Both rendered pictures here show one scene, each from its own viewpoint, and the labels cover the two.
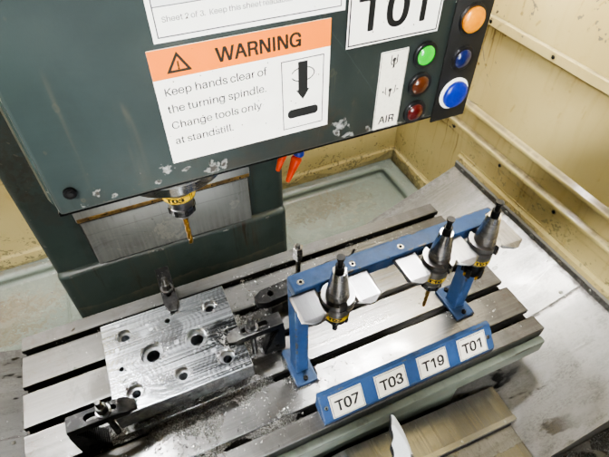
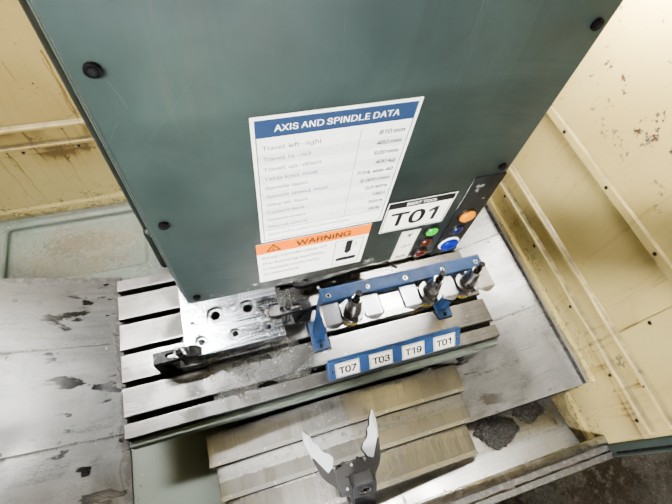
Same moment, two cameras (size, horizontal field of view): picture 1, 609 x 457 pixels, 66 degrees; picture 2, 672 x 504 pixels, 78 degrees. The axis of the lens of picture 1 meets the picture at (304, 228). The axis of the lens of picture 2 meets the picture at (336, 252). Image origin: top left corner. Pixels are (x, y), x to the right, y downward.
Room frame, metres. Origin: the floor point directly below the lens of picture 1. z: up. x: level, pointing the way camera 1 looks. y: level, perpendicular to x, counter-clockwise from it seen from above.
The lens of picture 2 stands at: (0.08, 0.03, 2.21)
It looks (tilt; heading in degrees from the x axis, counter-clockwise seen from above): 60 degrees down; 357
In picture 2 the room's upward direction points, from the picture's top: 12 degrees clockwise
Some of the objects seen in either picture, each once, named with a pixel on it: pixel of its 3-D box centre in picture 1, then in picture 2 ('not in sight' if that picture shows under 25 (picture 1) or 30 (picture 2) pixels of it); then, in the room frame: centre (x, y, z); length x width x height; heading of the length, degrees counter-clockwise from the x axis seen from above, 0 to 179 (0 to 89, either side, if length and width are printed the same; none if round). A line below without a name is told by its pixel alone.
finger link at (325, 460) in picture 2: not in sight; (315, 452); (0.16, -0.01, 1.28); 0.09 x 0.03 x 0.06; 61
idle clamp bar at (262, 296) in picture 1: (302, 286); (329, 275); (0.74, 0.01, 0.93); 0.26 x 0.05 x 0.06; 119
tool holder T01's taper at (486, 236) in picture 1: (489, 227); (472, 276); (0.63, -0.36, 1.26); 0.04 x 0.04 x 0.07
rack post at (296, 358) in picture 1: (298, 332); (321, 319); (0.53, 0.01, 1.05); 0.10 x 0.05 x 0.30; 24
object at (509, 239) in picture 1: (504, 236); (482, 279); (0.66, -0.41, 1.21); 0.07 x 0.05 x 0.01; 24
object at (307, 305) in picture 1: (310, 308); (331, 316); (0.48, -0.01, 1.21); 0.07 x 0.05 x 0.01; 24
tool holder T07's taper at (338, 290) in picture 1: (338, 282); (354, 304); (0.50, -0.06, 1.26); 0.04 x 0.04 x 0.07
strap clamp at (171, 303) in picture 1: (169, 295); not in sight; (0.68, 0.33, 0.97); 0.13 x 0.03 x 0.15; 24
